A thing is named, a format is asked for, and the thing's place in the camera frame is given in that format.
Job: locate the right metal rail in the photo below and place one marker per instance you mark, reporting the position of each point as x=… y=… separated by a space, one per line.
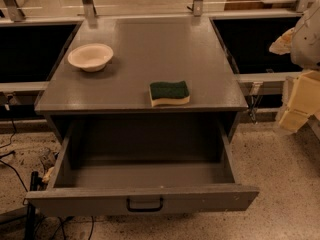
x=263 y=83

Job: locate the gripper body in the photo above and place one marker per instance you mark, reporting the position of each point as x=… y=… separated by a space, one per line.
x=306 y=42

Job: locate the clutter tray with bottles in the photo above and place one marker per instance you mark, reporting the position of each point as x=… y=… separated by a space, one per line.
x=48 y=159

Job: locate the left metal post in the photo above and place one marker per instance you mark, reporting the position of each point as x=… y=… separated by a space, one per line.
x=14 y=11

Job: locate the black tripod pole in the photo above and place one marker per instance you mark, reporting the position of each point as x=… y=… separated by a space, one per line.
x=30 y=219

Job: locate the grey top drawer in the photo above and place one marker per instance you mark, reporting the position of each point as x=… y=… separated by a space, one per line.
x=186 y=161

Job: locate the black top drawer handle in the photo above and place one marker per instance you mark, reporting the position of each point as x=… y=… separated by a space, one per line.
x=144 y=206

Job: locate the grey drawer cabinet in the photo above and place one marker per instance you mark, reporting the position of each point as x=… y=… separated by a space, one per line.
x=146 y=50

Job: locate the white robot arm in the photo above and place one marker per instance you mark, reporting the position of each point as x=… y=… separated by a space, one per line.
x=302 y=42

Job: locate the cream white bowl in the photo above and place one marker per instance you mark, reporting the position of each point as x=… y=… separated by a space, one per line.
x=91 y=57

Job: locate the green yellow sponge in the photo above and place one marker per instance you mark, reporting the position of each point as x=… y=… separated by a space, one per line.
x=169 y=93

